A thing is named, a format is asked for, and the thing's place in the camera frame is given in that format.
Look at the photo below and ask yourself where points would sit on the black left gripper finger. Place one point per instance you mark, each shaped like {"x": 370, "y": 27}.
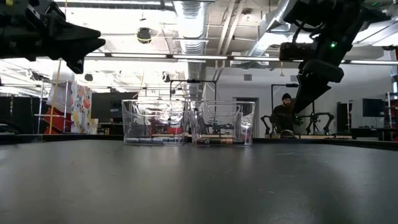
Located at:
{"x": 74, "y": 60}
{"x": 77, "y": 34}

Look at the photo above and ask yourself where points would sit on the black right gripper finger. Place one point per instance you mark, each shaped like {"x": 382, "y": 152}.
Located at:
{"x": 308, "y": 93}

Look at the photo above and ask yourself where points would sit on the clear plastic bin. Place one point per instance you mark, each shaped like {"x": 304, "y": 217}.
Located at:
{"x": 250, "y": 124}
{"x": 126, "y": 124}

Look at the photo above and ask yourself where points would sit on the white Kirkland AAA battery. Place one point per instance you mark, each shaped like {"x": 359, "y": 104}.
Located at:
{"x": 145, "y": 140}
{"x": 132, "y": 140}
{"x": 158, "y": 140}
{"x": 172, "y": 140}

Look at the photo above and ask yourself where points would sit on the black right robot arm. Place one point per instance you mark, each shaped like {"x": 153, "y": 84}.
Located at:
{"x": 335, "y": 18}

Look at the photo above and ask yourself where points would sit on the black background robot arm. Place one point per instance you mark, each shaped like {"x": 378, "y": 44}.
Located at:
{"x": 320, "y": 119}
{"x": 265, "y": 123}

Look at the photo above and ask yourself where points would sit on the person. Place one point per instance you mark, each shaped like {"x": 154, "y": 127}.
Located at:
{"x": 283, "y": 116}

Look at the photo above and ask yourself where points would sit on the floral patterned banner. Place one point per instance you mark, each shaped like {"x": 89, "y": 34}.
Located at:
{"x": 82, "y": 109}

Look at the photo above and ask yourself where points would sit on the large black monitor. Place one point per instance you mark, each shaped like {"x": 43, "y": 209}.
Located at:
{"x": 109, "y": 105}

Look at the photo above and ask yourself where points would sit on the red shelf rack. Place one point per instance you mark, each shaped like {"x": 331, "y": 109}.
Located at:
{"x": 60, "y": 123}

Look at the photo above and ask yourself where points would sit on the black ceiling speaker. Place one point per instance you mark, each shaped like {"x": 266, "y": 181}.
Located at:
{"x": 144, "y": 35}

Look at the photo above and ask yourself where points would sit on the black cabinet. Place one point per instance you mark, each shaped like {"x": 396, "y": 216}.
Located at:
{"x": 18, "y": 115}

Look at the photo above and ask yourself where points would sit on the long ceiling light strip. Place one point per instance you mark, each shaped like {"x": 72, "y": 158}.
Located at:
{"x": 199, "y": 57}

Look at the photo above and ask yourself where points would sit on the black table mat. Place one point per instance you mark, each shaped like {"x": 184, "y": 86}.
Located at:
{"x": 199, "y": 186}

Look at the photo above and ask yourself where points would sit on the grey wall vent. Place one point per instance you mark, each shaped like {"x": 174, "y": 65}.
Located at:
{"x": 247, "y": 77}

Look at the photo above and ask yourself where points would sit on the silver ventilation duct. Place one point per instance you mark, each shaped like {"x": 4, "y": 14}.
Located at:
{"x": 270, "y": 25}
{"x": 191, "y": 25}

